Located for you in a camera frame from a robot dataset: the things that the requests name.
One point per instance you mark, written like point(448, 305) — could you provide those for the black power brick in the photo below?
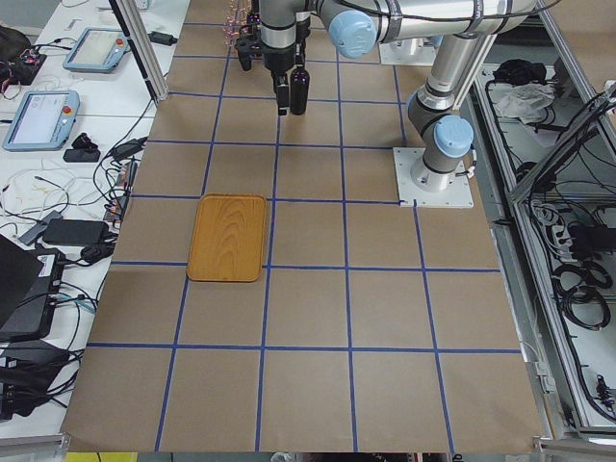
point(74, 232)

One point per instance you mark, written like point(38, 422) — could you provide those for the teach pendant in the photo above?
point(43, 121)
point(97, 50)

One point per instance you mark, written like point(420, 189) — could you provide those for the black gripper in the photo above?
point(277, 60)

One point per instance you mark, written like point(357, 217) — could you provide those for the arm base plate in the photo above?
point(414, 51)
point(418, 186)

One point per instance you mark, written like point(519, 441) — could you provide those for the black cloth heap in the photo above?
point(517, 72)

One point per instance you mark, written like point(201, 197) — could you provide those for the white cloth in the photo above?
point(527, 102)

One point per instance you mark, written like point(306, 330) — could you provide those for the teach pendant near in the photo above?
point(43, 121)

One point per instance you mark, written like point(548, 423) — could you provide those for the copper wire bottle basket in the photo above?
point(236, 17)

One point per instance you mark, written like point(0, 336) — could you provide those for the wooden tray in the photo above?
point(228, 238)

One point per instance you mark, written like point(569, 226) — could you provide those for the teach pendant far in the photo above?
point(97, 50)

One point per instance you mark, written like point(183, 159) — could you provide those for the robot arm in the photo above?
point(356, 27)

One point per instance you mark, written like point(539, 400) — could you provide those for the aluminium frame post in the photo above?
point(131, 24)

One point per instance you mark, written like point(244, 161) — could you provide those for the dark wine bottle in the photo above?
point(300, 82)

